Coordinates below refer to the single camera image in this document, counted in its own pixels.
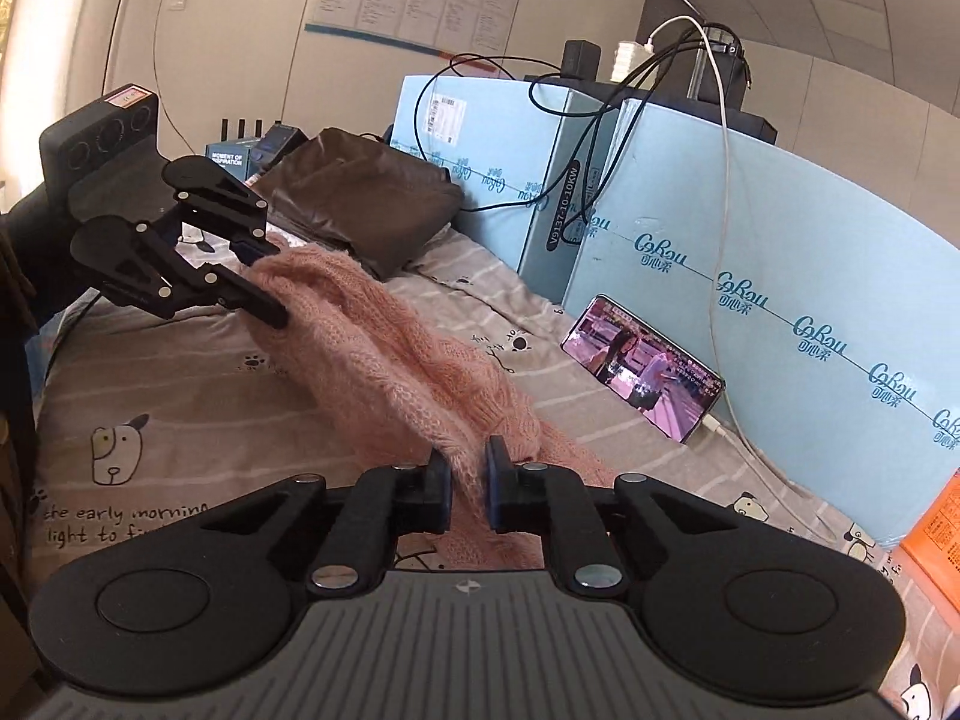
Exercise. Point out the white power strip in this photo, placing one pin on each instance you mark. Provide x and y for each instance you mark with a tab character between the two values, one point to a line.
630	60

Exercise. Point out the black power adapter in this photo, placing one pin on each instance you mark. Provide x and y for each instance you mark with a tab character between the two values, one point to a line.
581	60

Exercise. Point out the dark brown folded garment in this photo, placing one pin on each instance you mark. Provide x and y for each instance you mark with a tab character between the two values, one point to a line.
360	195

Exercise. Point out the orange printed box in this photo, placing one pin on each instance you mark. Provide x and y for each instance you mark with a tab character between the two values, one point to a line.
934	540

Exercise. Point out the small dark blue box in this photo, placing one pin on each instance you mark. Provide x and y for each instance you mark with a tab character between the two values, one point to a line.
279	144

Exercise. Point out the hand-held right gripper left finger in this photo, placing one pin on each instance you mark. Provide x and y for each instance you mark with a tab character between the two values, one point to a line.
441	496

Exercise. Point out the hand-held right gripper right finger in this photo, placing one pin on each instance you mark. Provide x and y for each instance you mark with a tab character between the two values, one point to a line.
492	487

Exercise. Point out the printed striped bed sheet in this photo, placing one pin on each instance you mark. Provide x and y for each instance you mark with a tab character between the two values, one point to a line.
187	390

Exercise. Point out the black router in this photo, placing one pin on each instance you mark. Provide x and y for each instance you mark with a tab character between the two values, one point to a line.
225	157

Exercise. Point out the smartphone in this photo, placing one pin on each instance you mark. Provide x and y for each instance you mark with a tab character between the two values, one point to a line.
645	367

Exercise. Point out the pink knitted sweater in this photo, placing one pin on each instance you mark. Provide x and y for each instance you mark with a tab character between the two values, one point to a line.
390	345

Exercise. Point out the large light blue carton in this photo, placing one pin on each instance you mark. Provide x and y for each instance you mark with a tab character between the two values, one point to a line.
810	255

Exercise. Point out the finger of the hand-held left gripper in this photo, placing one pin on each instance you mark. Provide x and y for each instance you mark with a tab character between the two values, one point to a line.
225	191
247	292

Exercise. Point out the small light blue carton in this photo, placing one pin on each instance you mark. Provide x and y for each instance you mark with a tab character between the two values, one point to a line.
495	165

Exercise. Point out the black device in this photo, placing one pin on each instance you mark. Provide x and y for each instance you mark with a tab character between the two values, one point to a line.
739	75

